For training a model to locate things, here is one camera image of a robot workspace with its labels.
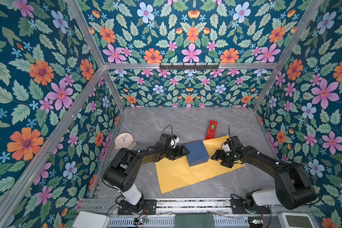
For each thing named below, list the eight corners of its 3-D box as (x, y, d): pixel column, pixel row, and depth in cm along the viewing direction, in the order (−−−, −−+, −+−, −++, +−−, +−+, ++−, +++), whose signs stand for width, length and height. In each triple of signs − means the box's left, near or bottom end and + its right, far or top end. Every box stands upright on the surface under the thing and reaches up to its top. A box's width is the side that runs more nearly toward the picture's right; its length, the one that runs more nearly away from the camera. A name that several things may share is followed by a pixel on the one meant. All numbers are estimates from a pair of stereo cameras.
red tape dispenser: (204, 140, 101) (205, 135, 97) (209, 124, 111) (210, 119, 106) (212, 142, 100) (214, 137, 95) (216, 126, 109) (218, 121, 105)
